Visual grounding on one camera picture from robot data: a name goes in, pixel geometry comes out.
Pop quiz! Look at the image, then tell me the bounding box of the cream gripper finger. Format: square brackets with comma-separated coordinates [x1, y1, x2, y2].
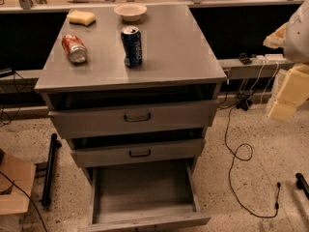
[267, 64, 309, 121]

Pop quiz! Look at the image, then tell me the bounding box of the blue pepsi can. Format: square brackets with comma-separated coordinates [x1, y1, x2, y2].
[121, 26, 142, 68]

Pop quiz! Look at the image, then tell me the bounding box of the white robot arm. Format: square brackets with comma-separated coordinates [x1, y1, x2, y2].
[263, 0, 309, 121]

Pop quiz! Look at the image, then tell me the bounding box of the grey drawer cabinet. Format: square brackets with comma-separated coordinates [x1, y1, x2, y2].
[36, 5, 226, 177]

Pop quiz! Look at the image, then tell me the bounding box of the bottom grey drawer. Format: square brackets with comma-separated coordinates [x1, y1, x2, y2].
[78, 159, 210, 232]

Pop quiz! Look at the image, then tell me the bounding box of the grey drawer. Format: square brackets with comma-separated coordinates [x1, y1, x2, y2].
[49, 100, 217, 139]
[70, 139, 205, 168]
[78, 159, 210, 232]

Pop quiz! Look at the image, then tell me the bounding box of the top grey drawer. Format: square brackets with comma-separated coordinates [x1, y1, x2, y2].
[49, 100, 217, 139]

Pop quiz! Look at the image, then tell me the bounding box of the red soda can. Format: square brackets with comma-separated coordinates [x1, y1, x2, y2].
[62, 34, 87, 64]

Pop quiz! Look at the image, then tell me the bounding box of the middle grey drawer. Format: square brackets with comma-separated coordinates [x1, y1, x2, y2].
[70, 139, 205, 168]

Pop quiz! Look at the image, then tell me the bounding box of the white power strip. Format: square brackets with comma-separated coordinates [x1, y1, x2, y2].
[256, 54, 286, 63]

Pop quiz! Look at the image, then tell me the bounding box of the black remote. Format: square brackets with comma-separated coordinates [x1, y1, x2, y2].
[239, 53, 252, 65]

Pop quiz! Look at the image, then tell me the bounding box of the black bar right floor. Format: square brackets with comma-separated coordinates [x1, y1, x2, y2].
[295, 173, 309, 199]

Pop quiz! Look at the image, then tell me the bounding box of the white bowl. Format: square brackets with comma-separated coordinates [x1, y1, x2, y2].
[114, 2, 147, 22]

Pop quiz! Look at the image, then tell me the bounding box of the yellow sponge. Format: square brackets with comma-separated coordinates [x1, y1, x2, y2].
[67, 10, 96, 26]

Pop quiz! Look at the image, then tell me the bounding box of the black bar on floor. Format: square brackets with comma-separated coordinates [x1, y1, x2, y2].
[42, 133, 62, 207]

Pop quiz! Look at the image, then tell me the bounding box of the cardboard box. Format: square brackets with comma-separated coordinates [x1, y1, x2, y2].
[0, 151, 36, 232]

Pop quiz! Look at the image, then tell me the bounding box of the black floor cable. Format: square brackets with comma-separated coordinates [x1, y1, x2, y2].
[224, 104, 282, 219]

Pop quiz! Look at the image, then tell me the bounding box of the black cable left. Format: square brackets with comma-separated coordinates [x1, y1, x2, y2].
[0, 171, 49, 232]

